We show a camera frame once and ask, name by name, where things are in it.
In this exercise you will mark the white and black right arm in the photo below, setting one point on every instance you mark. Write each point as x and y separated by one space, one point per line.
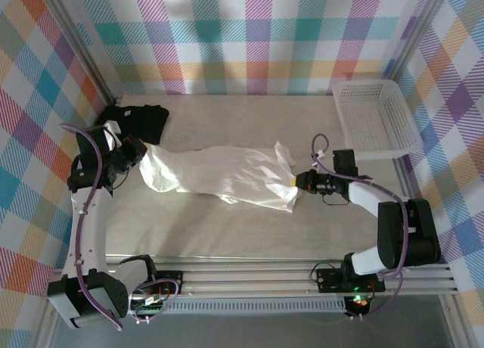
408 230

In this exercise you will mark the green circuit board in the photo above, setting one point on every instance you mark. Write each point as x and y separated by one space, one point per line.
149 306

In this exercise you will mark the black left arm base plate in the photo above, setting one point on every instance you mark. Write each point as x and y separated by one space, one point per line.
170 280

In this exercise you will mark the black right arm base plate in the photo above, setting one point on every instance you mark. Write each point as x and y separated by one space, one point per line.
332 280

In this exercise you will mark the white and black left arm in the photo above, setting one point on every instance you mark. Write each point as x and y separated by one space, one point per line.
90 230

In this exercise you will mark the black controller with lit LED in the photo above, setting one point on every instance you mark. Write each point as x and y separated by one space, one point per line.
359 304

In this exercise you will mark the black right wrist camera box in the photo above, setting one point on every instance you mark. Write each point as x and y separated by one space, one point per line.
345 162

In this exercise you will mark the white perforated plastic basket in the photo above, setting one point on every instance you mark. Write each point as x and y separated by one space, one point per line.
374 117

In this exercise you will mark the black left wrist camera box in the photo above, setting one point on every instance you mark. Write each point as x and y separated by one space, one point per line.
90 145

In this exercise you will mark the aluminium frame post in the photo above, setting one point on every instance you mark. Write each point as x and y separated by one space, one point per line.
412 34
83 49

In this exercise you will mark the white t-shirt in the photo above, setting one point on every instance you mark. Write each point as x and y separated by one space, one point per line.
227 174

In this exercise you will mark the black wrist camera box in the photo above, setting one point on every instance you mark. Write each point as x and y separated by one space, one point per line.
90 145
345 162

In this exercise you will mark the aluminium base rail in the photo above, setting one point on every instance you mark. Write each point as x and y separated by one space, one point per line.
246 280

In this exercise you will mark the black folded t-shirt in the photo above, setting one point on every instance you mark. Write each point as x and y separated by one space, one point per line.
140 121

